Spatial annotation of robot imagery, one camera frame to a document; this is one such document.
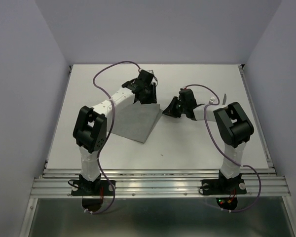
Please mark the silver fork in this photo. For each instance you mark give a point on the silver fork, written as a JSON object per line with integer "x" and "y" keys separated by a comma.
{"x": 212, "y": 101}

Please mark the grey cloth napkin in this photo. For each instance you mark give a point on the grey cloth napkin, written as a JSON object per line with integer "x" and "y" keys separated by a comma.
{"x": 136, "y": 121}

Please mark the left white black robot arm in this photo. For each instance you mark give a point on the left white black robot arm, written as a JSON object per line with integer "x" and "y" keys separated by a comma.
{"x": 92, "y": 124}

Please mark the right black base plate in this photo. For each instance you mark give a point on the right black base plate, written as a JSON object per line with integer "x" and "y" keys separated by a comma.
{"x": 210, "y": 187}

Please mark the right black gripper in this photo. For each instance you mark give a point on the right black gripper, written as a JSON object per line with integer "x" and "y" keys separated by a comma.
{"x": 170, "y": 110}

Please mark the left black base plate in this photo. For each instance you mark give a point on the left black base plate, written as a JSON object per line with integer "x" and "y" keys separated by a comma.
{"x": 101, "y": 188}

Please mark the silver knife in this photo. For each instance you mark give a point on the silver knife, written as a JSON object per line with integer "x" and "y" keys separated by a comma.
{"x": 224, "y": 99}

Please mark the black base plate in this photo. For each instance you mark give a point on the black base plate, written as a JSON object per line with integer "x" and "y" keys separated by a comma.
{"x": 210, "y": 187}
{"x": 101, "y": 188}

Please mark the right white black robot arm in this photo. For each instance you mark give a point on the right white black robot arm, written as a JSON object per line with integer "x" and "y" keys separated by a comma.
{"x": 235, "y": 130}

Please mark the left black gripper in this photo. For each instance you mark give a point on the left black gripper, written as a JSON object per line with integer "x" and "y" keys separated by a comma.
{"x": 152, "y": 99}

